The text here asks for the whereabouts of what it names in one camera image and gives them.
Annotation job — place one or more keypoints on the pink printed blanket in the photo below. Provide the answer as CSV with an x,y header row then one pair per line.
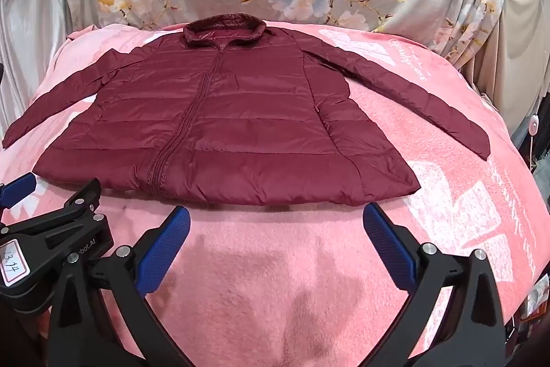
x,y
266,264

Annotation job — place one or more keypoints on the white satin curtain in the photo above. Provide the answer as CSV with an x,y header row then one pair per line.
x,y
30,31

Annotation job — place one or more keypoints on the beige curtain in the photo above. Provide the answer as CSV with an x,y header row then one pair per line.
x,y
522,27

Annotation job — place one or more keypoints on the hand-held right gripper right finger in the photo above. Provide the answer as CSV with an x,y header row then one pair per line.
x,y
388,247

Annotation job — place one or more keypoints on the pink and white switch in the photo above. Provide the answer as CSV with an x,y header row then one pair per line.
x,y
534,125

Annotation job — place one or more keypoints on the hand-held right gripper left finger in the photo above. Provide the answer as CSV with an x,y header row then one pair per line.
x,y
168,248

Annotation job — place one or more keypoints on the maroon puffer jacket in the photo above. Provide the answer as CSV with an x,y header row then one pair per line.
x,y
240,122

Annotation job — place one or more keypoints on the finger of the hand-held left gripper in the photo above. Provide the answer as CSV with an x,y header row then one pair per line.
x,y
18,185
73,216

